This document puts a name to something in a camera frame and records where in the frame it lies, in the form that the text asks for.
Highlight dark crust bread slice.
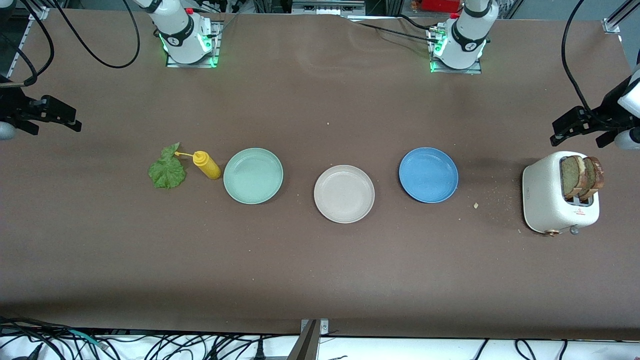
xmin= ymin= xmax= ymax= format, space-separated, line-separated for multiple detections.
xmin=579 ymin=156 xmax=605 ymax=202

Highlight light crust bread slice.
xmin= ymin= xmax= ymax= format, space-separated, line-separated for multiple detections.
xmin=560 ymin=155 xmax=587 ymax=199

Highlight green lettuce leaf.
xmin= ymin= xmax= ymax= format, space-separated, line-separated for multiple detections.
xmin=148 ymin=142 xmax=188 ymax=190

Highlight yellow squeeze bottle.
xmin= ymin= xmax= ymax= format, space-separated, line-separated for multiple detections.
xmin=175 ymin=150 xmax=222 ymax=180

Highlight blue plate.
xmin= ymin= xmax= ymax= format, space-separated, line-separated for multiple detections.
xmin=398 ymin=147 xmax=459 ymax=204

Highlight mint green plate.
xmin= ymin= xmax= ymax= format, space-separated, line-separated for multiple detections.
xmin=223 ymin=147 xmax=284 ymax=205

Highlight beige plate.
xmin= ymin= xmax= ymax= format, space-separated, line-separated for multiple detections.
xmin=313 ymin=165 xmax=376 ymax=224

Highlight white toaster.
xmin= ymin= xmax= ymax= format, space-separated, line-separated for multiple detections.
xmin=522 ymin=151 xmax=601 ymax=237

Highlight red box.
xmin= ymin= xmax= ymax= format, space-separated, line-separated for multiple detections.
xmin=420 ymin=0 xmax=463 ymax=13

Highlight grey metal device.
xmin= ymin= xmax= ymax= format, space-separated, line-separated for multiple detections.
xmin=291 ymin=0 xmax=367 ymax=16

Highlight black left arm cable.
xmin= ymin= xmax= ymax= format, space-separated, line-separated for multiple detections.
xmin=561 ymin=0 xmax=608 ymax=126

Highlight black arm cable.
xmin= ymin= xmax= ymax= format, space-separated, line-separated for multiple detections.
xmin=561 ymin=0 xmax=608 ymax=126
xmin=0 ymin=0 xmax=141 ymax=88

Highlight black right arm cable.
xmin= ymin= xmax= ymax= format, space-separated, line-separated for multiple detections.
xmin=0 ymin=0 xmax=141 ymax=88

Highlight aluminium frame profile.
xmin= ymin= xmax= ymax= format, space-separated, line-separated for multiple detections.
xmin=602 ymin=0 xmax=640 ymax=35
xmin=2 ymin=6 xmax=51 ymax=93

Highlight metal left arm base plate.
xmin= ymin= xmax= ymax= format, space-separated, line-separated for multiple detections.
xmin=428 ymin=27 xmax=483 ymax=76

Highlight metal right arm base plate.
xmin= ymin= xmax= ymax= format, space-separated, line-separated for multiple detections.
xmin=165 ymin=21 xmax=222 ymax=69

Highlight tangled black cables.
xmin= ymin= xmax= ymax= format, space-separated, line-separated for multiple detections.
xmin=0 ymin=315 xmax=301 ymax=360

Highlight black base power cable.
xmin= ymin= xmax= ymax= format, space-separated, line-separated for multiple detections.
xmin=350 ymin=14 xmax=443 ymax=45

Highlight teal cable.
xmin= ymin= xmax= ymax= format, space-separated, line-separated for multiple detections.
xmin=62 ymin=327 xmax=108 ymax=349

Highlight metal table bracket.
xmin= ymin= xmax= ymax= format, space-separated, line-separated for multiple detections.
xmin=287 ymin=318 xmax=331 ymax=360

